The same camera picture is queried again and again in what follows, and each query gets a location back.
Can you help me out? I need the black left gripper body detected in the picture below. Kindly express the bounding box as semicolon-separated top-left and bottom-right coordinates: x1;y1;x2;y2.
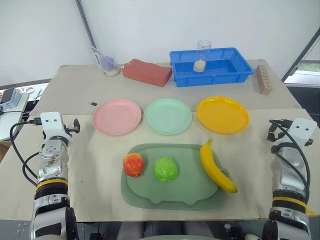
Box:
62;118;81;137

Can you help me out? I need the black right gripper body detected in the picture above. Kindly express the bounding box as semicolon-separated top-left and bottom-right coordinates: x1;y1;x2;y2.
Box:
266;124;286;144

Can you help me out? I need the pink plate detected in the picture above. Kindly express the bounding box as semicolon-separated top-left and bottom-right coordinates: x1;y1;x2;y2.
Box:
92;98;142;137

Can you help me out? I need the yellow plate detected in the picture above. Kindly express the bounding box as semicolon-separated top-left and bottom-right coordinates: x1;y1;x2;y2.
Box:
196;96;251;135

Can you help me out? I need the mint green plate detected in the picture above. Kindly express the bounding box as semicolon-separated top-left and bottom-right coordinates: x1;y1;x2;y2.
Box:
143;97;193;136

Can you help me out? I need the green pepper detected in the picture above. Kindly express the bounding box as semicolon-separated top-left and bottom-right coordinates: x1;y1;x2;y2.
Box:
152;156;179;184

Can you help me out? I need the beige table cloth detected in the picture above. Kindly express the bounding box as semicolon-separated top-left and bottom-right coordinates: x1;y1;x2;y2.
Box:
65;107;279;222

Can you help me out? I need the wooden block with holes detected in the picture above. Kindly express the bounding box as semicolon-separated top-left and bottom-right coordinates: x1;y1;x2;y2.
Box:
253;64;273;96

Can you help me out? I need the grey side tray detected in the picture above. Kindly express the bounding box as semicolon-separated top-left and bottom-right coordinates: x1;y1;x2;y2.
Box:
0;91;31;142

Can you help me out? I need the yellow banana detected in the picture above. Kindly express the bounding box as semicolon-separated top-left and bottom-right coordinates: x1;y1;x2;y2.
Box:
199;138;239;194

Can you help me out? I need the red apple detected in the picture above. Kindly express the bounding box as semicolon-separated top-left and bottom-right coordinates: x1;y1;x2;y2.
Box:
123;152;145;179

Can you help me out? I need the clear beaker with purple scoop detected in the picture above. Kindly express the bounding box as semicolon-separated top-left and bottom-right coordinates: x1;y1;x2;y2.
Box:
91;46;122;77

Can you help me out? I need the small grey box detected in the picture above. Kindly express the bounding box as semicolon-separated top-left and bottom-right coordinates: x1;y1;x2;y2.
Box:
0;87;24;109

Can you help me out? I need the blue plastic bin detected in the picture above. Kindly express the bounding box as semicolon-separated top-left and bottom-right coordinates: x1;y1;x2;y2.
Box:
169;47;254;88

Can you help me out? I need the red brick block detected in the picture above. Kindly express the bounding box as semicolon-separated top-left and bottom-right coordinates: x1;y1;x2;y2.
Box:
122;58;173;88

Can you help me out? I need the grey metal pole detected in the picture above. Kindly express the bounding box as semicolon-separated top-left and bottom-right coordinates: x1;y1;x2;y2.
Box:
74;0;98;52

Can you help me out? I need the tall clear glass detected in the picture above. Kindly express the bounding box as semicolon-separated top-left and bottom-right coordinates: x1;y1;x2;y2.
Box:
193;40;213;74

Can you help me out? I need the green plastic tray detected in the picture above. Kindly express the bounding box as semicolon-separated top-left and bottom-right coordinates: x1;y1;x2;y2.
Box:
120;143;230;212

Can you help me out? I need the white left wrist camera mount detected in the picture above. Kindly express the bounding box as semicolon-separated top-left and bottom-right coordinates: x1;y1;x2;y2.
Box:
39;111;73;144

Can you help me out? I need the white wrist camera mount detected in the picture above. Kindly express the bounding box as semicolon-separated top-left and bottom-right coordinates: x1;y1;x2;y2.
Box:
283;117;318;152
39;111;73;144

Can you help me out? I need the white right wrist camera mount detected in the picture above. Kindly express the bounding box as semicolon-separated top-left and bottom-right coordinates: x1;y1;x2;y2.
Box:
283;117;318;152

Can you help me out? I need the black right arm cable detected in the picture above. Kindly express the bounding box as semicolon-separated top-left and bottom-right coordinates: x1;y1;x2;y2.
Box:
268;119;311;203

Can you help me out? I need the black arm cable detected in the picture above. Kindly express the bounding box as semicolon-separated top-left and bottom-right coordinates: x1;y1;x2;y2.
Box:
9;119;42;187
268;119;311;203

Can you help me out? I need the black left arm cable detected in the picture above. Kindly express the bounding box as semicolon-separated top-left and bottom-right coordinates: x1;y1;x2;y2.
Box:
9;119;42;187

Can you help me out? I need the dark diagonal frame bar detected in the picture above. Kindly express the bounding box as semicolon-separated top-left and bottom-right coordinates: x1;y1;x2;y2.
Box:
281;31;320;83

